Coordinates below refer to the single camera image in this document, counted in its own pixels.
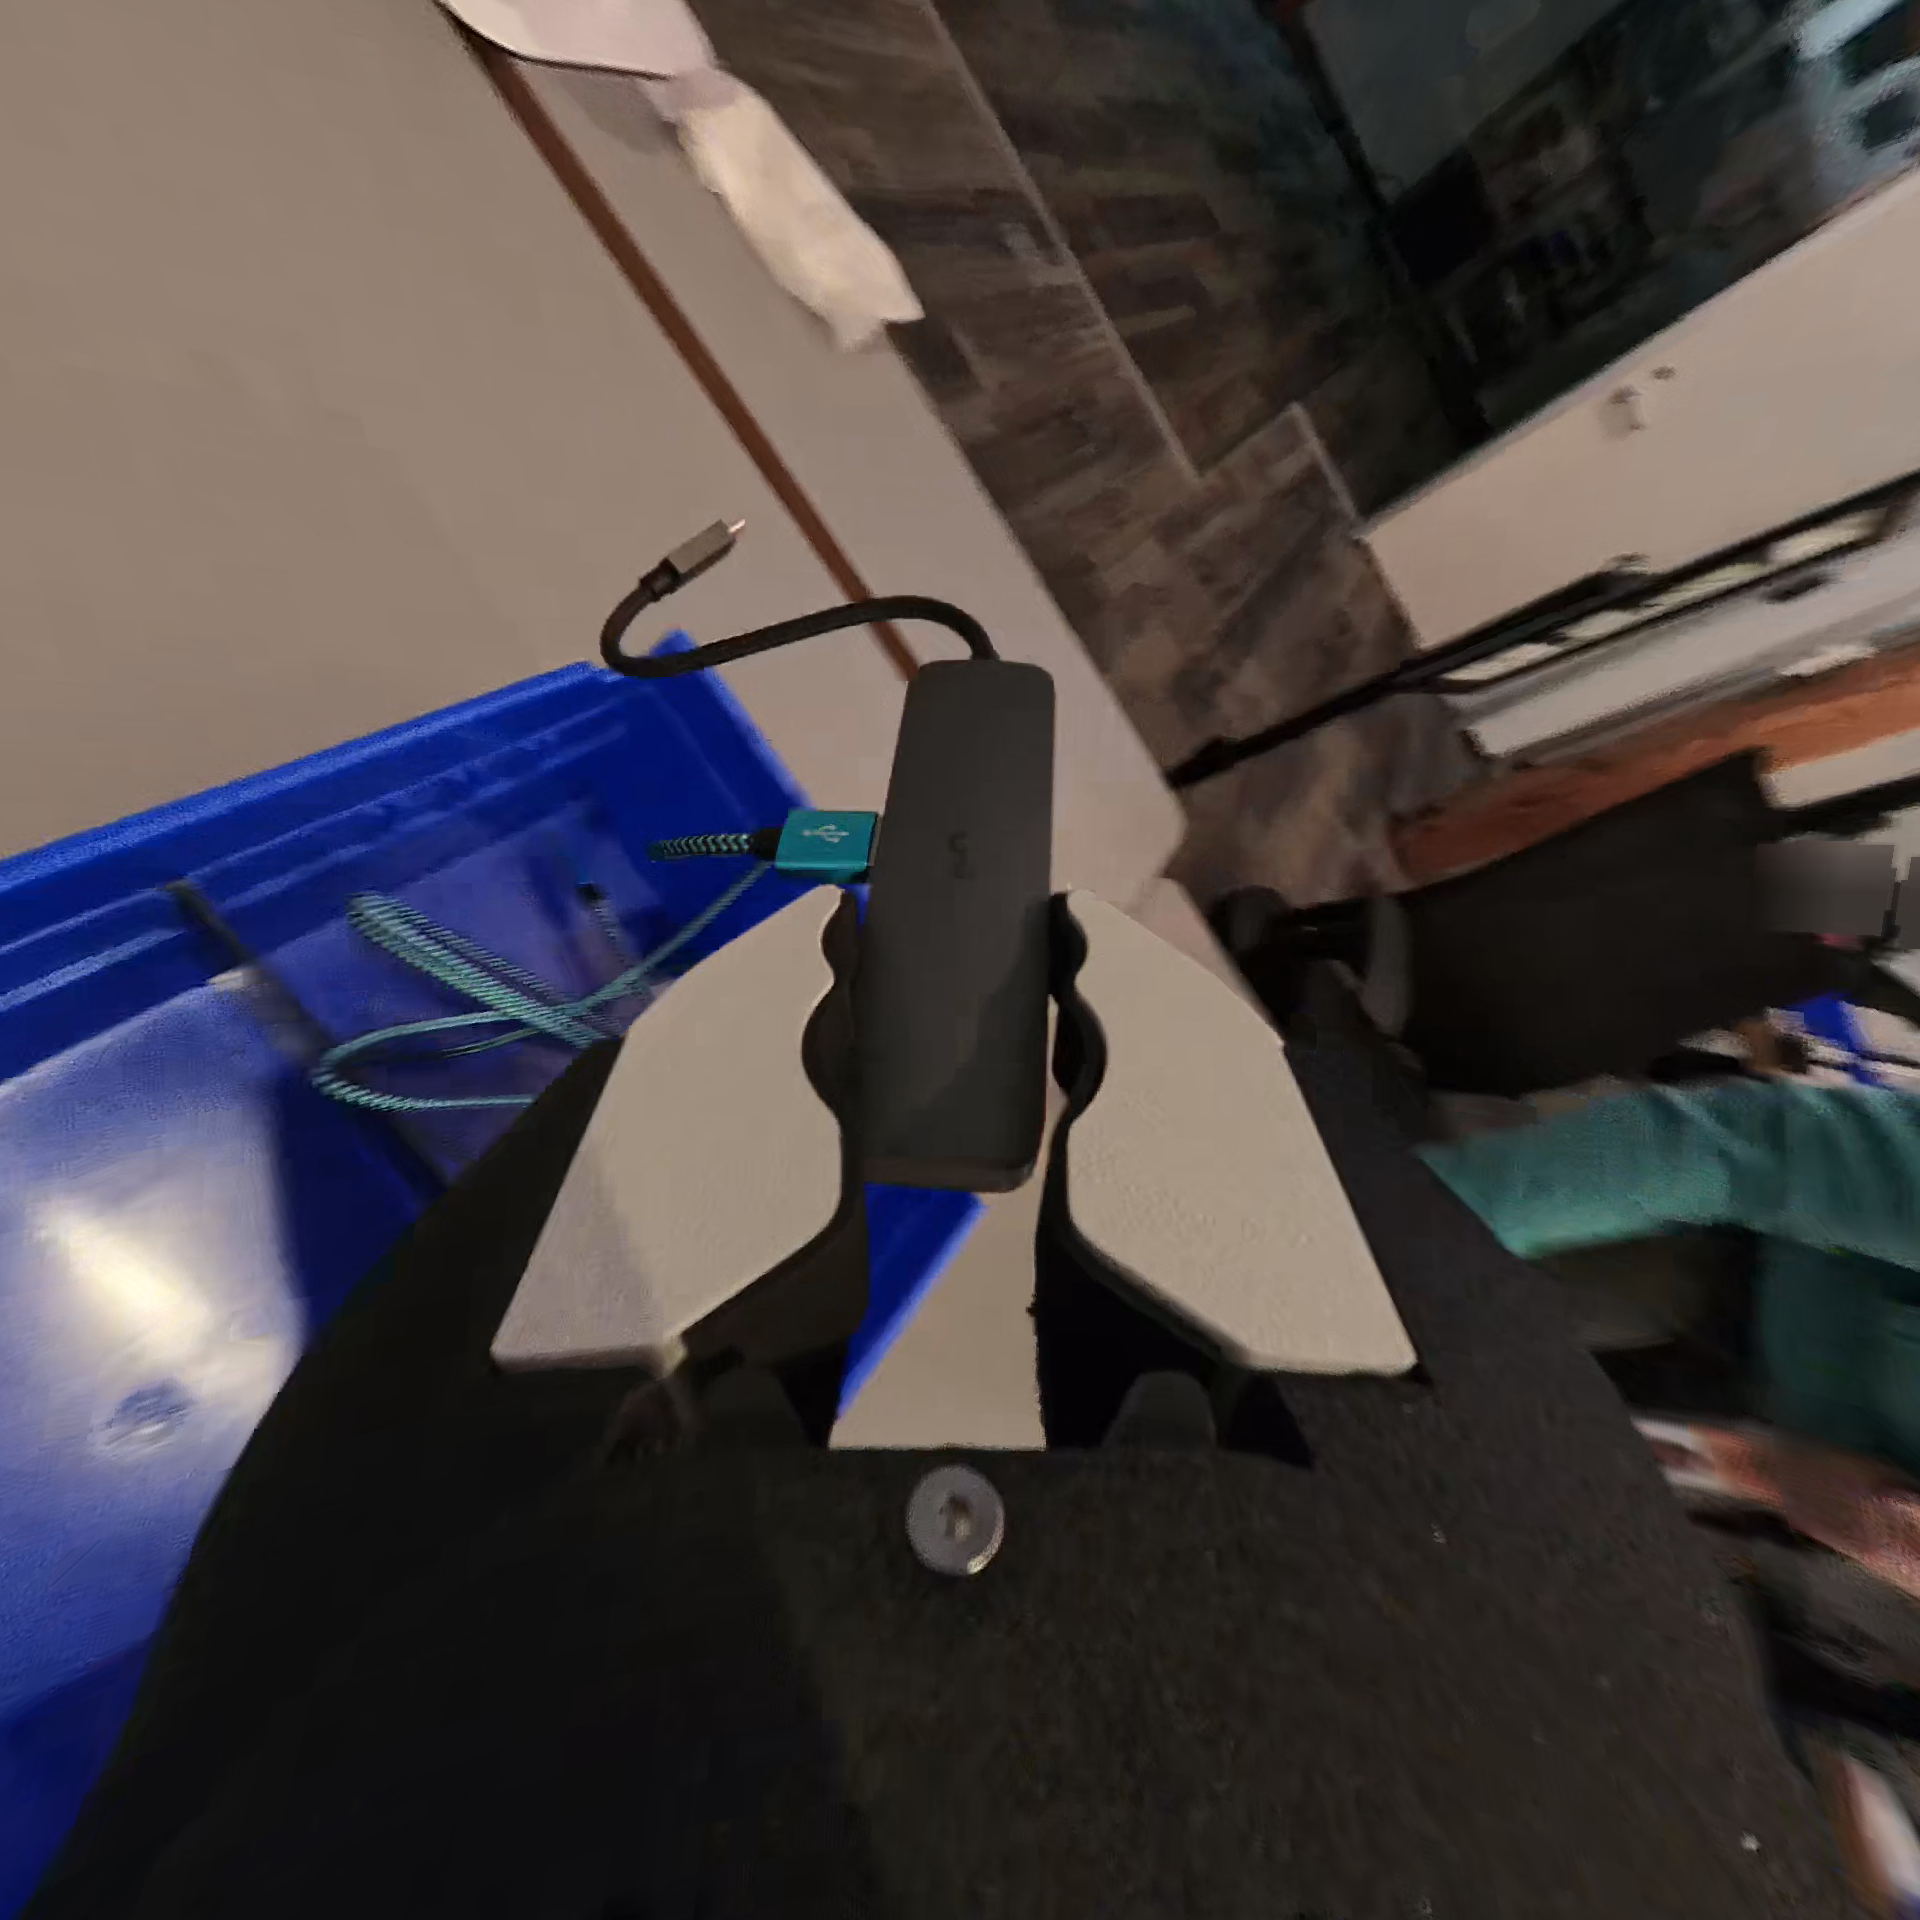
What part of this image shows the blue plastic bin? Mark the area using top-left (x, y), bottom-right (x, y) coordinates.
top-left (0, 630), bottom-right (987, 1853)

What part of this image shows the white crumpled paper towel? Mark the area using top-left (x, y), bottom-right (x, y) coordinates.
top-left (675, 66), bottom-right (928, 357)

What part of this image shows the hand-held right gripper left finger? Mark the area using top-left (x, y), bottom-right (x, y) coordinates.
top-left (491, 884), bottom-right (869, 1379)

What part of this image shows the grey usb hub small logo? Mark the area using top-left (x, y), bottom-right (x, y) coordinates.
top-left (598, 517), bottom-right (1057, 1194)

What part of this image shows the teal braided usb cable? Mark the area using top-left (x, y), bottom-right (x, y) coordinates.
top-left (312, 806), bottom-right (883, 1115)

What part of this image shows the black office chair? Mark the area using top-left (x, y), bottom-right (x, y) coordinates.
top-left (1211, 749), bottom-right (1920, 1097)

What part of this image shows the white furniture panel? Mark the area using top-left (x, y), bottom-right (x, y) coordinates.
top-left (1358, 171), bottom-right (1920, 758)

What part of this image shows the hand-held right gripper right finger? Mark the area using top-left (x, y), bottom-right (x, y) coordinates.
top-left (1035, 886), bottom-right (1420, 1379)

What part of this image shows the dark glass panel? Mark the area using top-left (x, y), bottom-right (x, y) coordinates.
top-left (1296, 0), bottom-right (1920, 520)

